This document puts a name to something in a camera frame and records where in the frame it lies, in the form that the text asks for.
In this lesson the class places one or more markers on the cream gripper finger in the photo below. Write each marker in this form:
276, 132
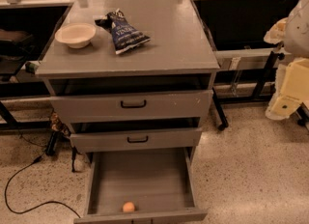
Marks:
291, 89
276, 33

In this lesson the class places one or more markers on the orange fruit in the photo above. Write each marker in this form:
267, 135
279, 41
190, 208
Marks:
128, 207

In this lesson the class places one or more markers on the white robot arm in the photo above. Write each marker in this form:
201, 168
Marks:
296, 39

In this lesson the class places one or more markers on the grey top drawer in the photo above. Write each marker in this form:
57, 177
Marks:
128, 107

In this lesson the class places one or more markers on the grey middle drawer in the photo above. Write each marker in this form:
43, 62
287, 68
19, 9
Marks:
136, 140

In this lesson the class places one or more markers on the grey drawer cabinet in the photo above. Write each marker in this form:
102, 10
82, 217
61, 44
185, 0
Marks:
177, 58

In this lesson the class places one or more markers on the grey open bottom drawer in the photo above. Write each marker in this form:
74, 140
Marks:
158, 182

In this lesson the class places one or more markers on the black metal stand leg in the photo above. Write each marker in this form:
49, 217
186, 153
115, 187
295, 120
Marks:
271, 60

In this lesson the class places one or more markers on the dark blue chip bag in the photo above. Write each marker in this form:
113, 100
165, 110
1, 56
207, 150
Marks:
124, 36

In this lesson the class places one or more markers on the white bowl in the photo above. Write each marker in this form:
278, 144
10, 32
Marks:
76, 35

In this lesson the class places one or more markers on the black chair at left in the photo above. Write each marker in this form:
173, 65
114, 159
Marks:
15, 48

